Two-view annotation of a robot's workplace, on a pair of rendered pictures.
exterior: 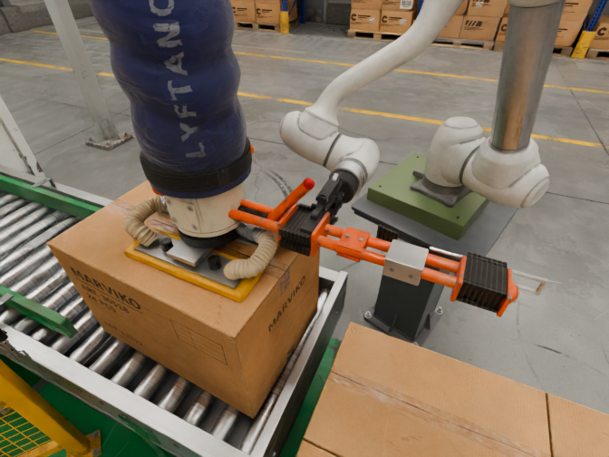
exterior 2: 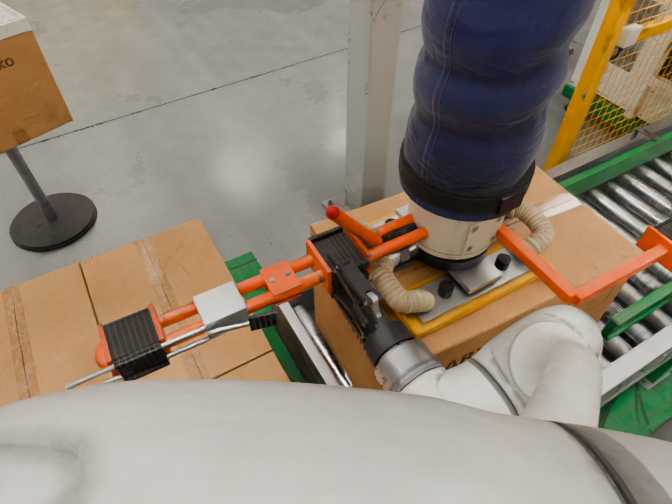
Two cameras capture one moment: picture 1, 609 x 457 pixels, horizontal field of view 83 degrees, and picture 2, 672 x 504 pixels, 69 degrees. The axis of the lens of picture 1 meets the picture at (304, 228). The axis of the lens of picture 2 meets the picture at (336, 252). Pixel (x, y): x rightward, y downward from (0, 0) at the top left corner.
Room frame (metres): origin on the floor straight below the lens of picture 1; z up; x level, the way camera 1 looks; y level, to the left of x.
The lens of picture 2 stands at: (0.88, -0.45, 1.72)
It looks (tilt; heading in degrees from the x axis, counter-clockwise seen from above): 48 degrees down; 126
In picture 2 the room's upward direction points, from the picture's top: straight up
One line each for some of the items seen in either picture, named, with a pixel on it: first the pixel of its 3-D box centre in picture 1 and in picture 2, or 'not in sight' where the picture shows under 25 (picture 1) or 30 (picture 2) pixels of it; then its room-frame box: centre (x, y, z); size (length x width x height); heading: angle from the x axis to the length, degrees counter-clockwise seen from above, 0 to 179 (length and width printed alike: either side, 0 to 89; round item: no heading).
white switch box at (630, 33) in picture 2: not in sight; (629, 35); (0.72, 1.34, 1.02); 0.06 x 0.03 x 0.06; 66
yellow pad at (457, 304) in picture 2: not in sight; (473, 279); (0.75, 0.19, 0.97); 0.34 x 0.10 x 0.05; 65
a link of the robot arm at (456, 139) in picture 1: (455, 150); not in sight; (1.10, -0.53, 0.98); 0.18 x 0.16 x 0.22; 31
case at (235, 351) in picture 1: (202, 282); (456, 294); (0.69, 0.31, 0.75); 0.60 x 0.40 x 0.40; 62
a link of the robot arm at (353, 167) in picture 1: (347, 179); (407, 369); (0.76, -0.11, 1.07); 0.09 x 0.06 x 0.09; 66
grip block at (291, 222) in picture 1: (304, 228); (338, 258); (0.55, 0.00, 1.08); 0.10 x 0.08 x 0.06; 155
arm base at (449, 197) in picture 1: (439, 180); not in sight; (1.12, -0.52, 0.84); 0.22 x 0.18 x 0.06; 41
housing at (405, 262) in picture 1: (404, 261); (221, 309); (0.46, -0.19, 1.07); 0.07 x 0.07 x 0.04; 65
